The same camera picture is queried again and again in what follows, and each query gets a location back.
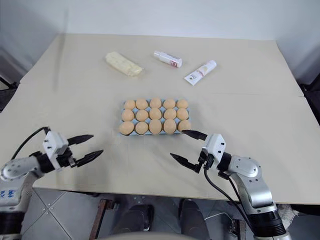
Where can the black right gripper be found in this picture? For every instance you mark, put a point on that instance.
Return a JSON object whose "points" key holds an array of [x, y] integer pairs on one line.
{"points": [[207, 160]]}

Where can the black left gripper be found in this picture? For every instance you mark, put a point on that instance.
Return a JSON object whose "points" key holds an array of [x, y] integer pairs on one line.
{"points": [[65, 157]]}

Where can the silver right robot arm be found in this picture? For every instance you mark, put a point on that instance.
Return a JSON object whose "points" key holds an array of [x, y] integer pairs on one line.
{"points": [[252, 180]]}

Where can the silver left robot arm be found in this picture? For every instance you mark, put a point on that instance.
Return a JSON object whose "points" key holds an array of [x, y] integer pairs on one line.
{"points": [[17, 167]]}

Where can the brown egg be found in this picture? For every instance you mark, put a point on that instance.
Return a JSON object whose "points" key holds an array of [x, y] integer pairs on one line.
{"points": [[142, 115], [184, 125], [141, 127], [141, 103], [128, 115], [130, 104], [169, 125], [169, 103], [182, 113], [182, 103], [155, 126], [155, 113], [126, 128], [155, 102], [170, 114]]}

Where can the light blue egg tray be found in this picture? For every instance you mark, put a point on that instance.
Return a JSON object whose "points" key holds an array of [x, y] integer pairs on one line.
{"points": [[157, 135]]}

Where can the dark rounded shape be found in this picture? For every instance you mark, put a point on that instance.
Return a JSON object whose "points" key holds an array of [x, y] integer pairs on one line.
{"points": [[193, 215], [138, 217]]}

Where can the rusty metal table leg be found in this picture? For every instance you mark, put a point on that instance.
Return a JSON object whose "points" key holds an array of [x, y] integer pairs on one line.
{"points": [[241, 228], [103, 217]]}

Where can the white cosmetic tube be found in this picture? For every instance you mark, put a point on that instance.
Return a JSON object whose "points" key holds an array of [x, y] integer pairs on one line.
{"points": [[200, 73]]}

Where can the white bottle with pink label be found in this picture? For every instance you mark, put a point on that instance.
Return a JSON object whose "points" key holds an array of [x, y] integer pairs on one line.
{"points": [[168, 58]]}

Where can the pale yellow wrapped bread block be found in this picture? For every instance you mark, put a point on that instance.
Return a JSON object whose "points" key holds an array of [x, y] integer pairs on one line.
{"points": [[123, 64]]}

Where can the white crumpled cloth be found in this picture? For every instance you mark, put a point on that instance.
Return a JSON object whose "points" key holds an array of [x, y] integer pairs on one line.
{"points": [[287, 213]]}

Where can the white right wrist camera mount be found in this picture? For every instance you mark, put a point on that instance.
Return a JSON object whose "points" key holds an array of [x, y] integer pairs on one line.
{"points": [[215, 146]]}

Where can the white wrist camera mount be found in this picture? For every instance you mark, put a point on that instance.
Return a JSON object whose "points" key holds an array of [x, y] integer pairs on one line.
{"points": [[215, 146], [55, 142]]}

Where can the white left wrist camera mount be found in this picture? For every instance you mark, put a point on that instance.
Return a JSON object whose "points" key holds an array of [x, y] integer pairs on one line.
{"points": [[55, 142]]}

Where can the black frame object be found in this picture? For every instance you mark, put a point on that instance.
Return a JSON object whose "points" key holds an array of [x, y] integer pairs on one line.
{"points": [[8, 83]]}

